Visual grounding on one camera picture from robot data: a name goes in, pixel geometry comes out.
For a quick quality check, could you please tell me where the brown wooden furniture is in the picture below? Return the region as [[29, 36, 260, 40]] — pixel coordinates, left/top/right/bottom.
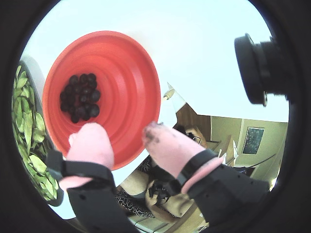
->
[[176, 104, 211, 141]]

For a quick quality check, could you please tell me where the pile of green leaves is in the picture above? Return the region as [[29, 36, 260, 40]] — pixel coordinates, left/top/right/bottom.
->
[[11, 65, 59, 201]]

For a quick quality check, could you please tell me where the seated person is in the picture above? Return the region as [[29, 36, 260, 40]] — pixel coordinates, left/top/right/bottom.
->
[[115, 155, 195, 221]]

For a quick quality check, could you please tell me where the framed dark picture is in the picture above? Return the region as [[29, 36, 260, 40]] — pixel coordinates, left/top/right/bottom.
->
[[242, 126, 265, 155]]

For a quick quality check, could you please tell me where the black leader arm handle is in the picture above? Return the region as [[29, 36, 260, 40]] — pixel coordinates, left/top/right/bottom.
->
[[147, 181, 171, 202]]

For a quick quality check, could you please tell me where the red collapsible silicone cup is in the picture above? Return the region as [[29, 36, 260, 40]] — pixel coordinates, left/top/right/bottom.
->
[[42, 31, 161, 171]]

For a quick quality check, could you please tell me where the dark grey round bowl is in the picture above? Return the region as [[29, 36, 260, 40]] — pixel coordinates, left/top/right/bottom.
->
[[17, 60, 65, 207]]

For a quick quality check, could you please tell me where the pink padded gripper finger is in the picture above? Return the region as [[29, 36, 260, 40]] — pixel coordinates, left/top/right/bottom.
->
[[142, 122, 272, 230], [46, 122, 139, 233]]

